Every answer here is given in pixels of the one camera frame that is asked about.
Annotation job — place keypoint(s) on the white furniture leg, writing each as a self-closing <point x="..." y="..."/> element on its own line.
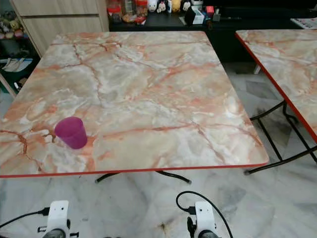
<point x="257" y="69"/>

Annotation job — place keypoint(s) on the light wooden stick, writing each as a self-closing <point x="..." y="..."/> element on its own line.
<point x="7" y="85"/>

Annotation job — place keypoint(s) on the black metal table frame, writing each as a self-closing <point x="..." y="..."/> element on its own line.
<point x="277" y="162"/>

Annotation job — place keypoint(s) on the small red box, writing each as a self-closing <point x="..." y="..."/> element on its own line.
<point x="210" y="10"/>

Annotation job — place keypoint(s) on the purple plastic cup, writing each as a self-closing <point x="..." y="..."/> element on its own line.
<point x="72" y="134"/>

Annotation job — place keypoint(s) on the white and black plush toy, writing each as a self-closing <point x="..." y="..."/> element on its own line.
<point x="186" y="5"/>

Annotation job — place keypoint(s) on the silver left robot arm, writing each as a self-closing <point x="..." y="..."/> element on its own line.
<point x="53" y="234"/>

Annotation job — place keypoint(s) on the marble pattern folding table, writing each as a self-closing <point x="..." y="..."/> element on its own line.
<point x="153" y="99"/>

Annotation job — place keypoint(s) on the marble pattern table red edge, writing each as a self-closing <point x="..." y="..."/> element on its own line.
<point x="285" y="64"/>

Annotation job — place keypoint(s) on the brown plush toy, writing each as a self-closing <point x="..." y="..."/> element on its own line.
<point x="12" y="21"/>

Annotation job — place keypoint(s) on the white flat patterned item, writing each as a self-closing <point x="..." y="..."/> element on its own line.
<point x="304" y="23"/>

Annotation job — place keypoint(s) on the white box with dark side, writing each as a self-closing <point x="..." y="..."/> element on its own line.
<point x="195" y="16"/>

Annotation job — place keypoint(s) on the small grey object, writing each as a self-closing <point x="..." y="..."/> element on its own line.
<point x="217" y="15"/>

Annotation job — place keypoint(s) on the green storage basket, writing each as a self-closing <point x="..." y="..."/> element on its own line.
<point x="25" y="79"/>

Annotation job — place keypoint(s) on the yellow plush toy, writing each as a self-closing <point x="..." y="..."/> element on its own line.
<point x="176" y="5"/>

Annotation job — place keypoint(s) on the black metal table foot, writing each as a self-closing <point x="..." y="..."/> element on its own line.
<point x="104" y="177"/>
<point x="178" y="177"/>

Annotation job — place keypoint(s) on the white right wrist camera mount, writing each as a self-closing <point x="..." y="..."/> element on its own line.
<point x="204" y="216"/>

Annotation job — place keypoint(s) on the light wooden cabinet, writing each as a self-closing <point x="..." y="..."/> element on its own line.
<point x="64" y="22"/>

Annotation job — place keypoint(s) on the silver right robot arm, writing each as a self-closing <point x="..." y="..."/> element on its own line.
<point x="208" y="235"/>

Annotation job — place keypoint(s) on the white papers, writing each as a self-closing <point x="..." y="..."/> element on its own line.
<point x="17" y="64"/>

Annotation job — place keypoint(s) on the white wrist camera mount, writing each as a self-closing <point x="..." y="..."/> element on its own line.
<point x="58" y="214"/>
<point x="204" y="216"/>

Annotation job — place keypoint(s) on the black low sideboard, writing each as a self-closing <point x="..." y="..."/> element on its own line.
<point x="233" y="37"/>

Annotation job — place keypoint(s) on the black eared plush toy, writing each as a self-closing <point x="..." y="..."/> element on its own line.
<point x="162" y="7"/>

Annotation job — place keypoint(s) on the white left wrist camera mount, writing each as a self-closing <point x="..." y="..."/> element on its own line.
<point x="58" y="214"/>

